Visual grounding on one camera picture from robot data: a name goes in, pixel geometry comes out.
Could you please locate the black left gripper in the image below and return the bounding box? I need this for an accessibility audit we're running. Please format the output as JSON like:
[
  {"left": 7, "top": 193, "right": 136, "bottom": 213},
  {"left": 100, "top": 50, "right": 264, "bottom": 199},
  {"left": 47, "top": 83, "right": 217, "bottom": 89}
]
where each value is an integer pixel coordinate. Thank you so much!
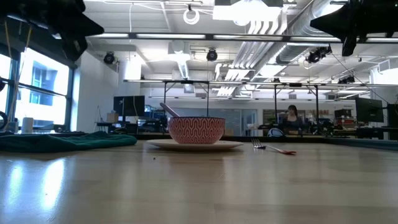
[{"left": 0, "top": 0, "right": 105, "bottom": 62}]

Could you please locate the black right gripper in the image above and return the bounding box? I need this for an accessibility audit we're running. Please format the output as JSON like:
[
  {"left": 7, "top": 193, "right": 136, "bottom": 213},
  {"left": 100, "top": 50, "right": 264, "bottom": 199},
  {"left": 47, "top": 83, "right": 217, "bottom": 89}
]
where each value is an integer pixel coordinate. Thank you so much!
[{"left": 309, "top": 0, "right": 398, "bottom": 58}]

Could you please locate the dark green cloth napkin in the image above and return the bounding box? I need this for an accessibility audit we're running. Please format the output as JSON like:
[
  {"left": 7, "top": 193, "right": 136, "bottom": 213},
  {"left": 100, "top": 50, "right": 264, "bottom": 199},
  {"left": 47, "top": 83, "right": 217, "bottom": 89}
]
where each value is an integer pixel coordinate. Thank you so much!
[{"left": 0, "top": 130, "right": 138, "bottom": 154}]

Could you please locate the purple-handled metal spoon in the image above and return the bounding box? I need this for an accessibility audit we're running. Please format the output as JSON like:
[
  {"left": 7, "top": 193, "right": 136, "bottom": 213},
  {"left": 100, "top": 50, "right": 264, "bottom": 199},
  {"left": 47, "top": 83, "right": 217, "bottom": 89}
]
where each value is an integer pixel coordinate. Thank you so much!
[{"left": 159, "top": 102, "right": 181, "bottom": 118}]

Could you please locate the orange-handled metal fork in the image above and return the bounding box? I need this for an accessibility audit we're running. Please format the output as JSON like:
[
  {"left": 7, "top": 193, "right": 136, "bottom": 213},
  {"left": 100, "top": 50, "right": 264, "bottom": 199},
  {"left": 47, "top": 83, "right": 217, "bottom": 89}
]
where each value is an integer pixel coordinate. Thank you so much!
[{"left": 251, "top": 138, "right": 298, "bottom": 156}]

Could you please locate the patterned ceramic bowl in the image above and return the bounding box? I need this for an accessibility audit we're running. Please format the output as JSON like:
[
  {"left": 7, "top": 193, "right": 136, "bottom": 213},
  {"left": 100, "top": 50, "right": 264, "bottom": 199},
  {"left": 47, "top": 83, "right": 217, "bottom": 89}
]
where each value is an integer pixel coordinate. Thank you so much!
[{"left": 167, "top": 116, "right": 226, "bottom": 145}]

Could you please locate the white round plate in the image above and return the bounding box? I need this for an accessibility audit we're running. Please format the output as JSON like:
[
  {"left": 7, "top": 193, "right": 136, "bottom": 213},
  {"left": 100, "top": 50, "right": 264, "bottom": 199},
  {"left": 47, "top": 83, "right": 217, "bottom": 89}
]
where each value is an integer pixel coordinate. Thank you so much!
[{"left": 146, "top": 138, "right": 244, "bottom": 152}]

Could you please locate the black computer monitor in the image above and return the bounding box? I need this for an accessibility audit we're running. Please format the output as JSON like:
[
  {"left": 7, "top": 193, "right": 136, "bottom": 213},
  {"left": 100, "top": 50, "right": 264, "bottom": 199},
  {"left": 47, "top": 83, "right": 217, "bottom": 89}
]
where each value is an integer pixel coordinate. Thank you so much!
[
  {"left": 113, "top": 95, "right": 146, "bottom": 118},
  {"left": 354, "top": 96, "right": 385, "bottom": 123}
]

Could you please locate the person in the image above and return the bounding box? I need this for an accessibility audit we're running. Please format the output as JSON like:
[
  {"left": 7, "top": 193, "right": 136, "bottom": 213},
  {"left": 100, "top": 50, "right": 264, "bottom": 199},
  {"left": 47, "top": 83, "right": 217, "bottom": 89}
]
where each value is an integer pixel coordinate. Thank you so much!
[{"left": 280, "top": 105, "right": 305, "bottom": 136}]

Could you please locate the white paper roll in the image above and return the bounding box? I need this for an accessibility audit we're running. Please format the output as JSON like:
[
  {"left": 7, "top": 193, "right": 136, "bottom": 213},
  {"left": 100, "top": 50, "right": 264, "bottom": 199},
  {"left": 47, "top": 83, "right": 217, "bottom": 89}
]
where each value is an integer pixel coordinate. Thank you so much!
[{"left": 21, "top": 116, "right": 34, "bottom": 134}]

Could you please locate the blue and white ball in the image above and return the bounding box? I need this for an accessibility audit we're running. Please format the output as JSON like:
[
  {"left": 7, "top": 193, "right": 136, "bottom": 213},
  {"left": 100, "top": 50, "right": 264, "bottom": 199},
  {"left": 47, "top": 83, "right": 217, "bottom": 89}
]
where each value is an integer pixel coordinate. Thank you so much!
[{"left": 267, "top": 127, "right": 285, "bottom": 138}]

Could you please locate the black overhead rig beam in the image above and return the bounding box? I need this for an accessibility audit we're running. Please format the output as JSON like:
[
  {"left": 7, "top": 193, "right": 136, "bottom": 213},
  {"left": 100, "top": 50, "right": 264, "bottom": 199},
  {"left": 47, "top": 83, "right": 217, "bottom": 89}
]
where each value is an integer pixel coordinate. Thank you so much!
[{"left": 51, "top": 32, "right": 398, "bottom": 44}]

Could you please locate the coiled white cable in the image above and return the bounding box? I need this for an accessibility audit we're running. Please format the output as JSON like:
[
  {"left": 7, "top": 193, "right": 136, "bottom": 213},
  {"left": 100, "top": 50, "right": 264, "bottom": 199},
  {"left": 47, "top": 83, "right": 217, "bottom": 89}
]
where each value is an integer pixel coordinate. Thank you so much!
[{"left": 182, "top": 8, "right": 201, "bottom": 26}]

